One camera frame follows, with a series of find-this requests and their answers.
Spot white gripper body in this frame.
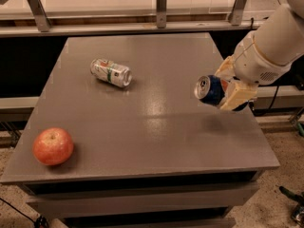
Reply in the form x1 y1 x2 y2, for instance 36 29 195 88
233 31 291 86

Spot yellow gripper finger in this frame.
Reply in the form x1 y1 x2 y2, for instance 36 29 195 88
215 56 235 80
219 80 257 111

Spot blue pepsi can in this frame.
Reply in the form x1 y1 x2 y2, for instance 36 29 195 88
193 74 251 112

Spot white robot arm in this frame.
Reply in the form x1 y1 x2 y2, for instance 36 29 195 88
215 0 304 110

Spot white green soda can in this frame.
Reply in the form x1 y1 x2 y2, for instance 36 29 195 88
90 59 132 88

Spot dark tool on floor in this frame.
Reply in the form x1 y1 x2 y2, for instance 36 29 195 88
279 186 304 228

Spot red apple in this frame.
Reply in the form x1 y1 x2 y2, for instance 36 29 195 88
32 127 74 166

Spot right metal bracket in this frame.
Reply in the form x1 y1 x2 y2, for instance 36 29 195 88
228 0 247 26

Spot metal bracket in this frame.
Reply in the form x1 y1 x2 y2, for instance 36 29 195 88
27 0 50 32
156 0 167 29
228 0 247 26

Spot middle metal bracket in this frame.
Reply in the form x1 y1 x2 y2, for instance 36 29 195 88
156 0 167 29

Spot left metal bracket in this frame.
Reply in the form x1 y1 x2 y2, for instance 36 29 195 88
27 0 50 32

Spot black cable on floor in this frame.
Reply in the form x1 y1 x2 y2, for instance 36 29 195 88
0 197 51 228

